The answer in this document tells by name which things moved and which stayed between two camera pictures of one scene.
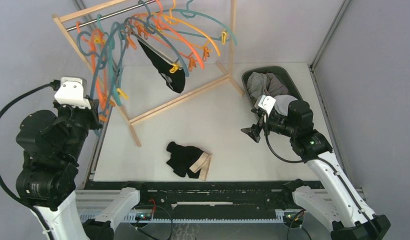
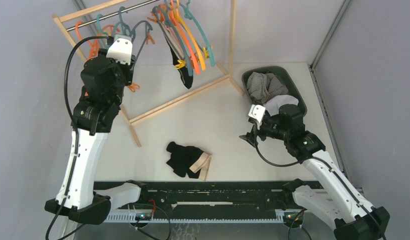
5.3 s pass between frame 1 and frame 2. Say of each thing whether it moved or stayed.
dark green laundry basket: stayed
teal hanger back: moved
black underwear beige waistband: stayed
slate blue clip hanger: moved
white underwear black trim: stayed
